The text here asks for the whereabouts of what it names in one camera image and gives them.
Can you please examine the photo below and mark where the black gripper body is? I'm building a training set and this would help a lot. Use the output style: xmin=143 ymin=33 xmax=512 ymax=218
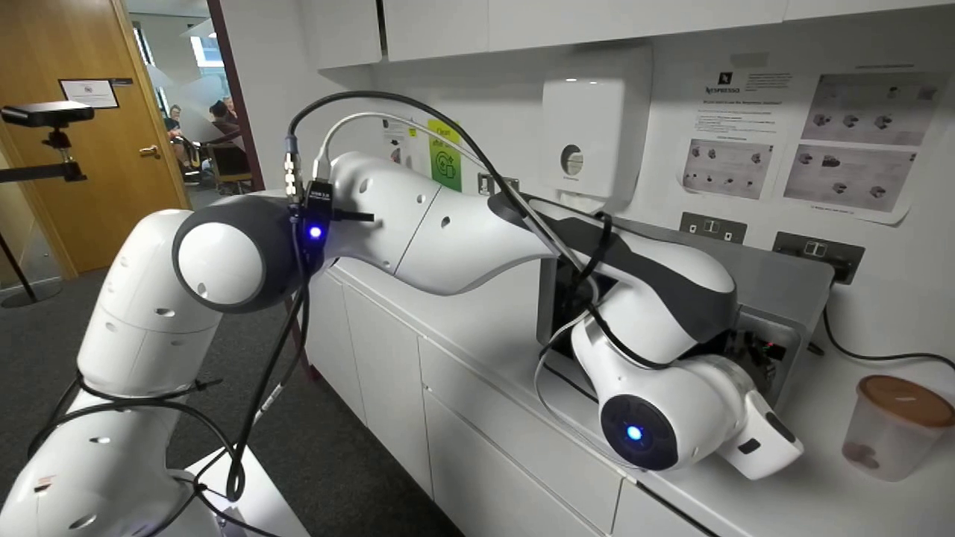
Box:
xmin=730 ymin=314 xmax=800 ymax=402

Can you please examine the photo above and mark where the silver microwave oven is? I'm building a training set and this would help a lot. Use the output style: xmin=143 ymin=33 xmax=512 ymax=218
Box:
xmin=534 ymin=211 xmax=837 ymax=412

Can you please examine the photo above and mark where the white robot base platform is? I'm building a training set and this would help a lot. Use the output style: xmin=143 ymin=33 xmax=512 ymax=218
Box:
xmin=184 ymin=437 xmax=314 ymax=537

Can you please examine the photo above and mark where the plastic container with cork lid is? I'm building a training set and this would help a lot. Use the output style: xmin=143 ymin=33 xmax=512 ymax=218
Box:
xmin=837 ymin=373 xmax=955 ymax=487

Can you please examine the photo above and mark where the small photo instruction sheet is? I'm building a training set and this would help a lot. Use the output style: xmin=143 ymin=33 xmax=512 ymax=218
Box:
xmin=679 ymin=133 xmax=779 ymax=202

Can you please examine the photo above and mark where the wide photo instruction sheet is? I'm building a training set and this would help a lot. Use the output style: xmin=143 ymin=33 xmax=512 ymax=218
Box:
xmin=800 ymin=70 xmax=945 ymax=151
xmin=782 ymin=144 xmax=918 ymax=214

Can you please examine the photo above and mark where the white text notice sheet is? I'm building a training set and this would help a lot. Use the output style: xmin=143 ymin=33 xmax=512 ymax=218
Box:
xmin=693 ymin=65 xmax=790 ymax=144

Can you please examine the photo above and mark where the white paper towel dispenser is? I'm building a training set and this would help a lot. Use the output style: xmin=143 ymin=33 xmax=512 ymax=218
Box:
xmin=539 ymin=68 xmax=657 ymax=218

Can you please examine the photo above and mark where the white base cabinet unit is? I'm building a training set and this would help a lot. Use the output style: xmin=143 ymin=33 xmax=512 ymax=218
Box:
xmin=297 ymin=263 xmax=722 ymax=537

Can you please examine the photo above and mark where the green clean after use sign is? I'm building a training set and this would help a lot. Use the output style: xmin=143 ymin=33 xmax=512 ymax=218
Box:
xmin=425 ymin=117 xmax=469 ymax=193

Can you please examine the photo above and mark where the black office chair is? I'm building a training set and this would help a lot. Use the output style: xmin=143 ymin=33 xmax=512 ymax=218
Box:
xmin=166 ymin=99 xmax=263 ymax=196

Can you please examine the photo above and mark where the orange wooden door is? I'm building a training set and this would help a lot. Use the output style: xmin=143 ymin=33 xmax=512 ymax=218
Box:
xmin=0 ymin=0 xmax=190 ymax=282

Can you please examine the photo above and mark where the white door sign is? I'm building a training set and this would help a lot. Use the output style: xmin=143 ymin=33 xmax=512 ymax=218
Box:
xmin=57 ymin=73 xmax=136 ymax=114

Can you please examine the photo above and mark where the black microwave power cable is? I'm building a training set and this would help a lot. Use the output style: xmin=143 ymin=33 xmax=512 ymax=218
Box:
xmin=815 ymin=308 xmax=955 ymax=373

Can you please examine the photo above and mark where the steel double wall socket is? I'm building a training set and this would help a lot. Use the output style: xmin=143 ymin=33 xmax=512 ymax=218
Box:
xmin=769 ymin=230 xmax=869 ymax=285
xmin=676 ymin=208 xmax=751 ymax=247

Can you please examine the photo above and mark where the white wall cabinet row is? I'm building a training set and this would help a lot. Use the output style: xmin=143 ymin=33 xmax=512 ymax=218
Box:
xmin=294 ymin=0 xmax=955 ymax=73

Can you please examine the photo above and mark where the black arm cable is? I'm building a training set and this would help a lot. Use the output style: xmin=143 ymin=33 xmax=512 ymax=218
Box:
xmin=284 ymin=90 xmax=642 ymax=373

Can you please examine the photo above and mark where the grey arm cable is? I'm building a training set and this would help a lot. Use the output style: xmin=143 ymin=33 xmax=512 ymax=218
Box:
xmin=314 ymin=108 xmax=600 ymax=421

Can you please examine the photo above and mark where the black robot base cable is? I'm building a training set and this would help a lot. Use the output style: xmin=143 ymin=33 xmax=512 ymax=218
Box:
xmin=17 ymin=282 xmax=315 ymax=537

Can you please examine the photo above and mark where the dark red door frame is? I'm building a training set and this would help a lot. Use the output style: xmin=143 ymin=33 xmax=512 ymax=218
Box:
xmin=203 ymin=0 xmax=267 ymax=193

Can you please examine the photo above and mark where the black camera tripod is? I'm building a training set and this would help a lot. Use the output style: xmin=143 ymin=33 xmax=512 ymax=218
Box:
xmin=0 ymin=124 xmax=90 ymax=305

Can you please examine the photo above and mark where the black stereo camera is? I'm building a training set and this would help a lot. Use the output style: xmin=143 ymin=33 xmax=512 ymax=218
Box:
xmin=0 ymin=99 xmax=99 ymax=130

